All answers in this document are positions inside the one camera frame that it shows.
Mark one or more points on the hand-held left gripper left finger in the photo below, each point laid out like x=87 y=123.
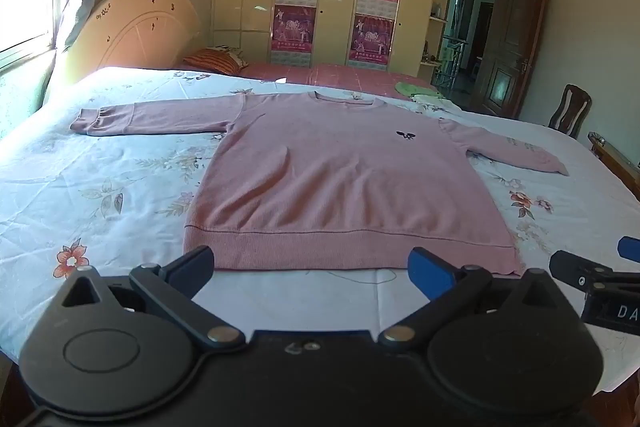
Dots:
x=196 y=264

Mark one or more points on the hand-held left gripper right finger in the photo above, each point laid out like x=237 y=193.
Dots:
x=425 y=265

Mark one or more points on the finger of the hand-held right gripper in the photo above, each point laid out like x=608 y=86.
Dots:
x=575 y=268
x=630 y=249

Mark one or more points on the pink sweater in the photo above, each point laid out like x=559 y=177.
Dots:
x=340 y=177

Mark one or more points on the brown wooden furniture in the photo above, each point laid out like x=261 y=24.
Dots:
x=617 y=159

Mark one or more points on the white floral bedsheet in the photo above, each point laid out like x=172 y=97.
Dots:
x=100 y=187

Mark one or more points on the dark wooden chair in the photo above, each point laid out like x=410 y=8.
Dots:
x=570 y=109

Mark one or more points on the white cloth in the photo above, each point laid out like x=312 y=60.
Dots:
x=435 y=103

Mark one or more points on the green cloth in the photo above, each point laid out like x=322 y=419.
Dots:
x=415 y=88

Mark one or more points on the metal railing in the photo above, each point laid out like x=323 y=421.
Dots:
x=450 y=64

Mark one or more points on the orange striped pillow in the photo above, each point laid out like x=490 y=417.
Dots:
x=215 y=59

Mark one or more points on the pink bed sheet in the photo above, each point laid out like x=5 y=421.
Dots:
x=330 y=74

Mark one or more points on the dark wooden door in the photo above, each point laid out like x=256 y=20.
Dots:
x=507 y=52

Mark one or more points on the cream wooden headboard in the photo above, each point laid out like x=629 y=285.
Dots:
x=130 y=27

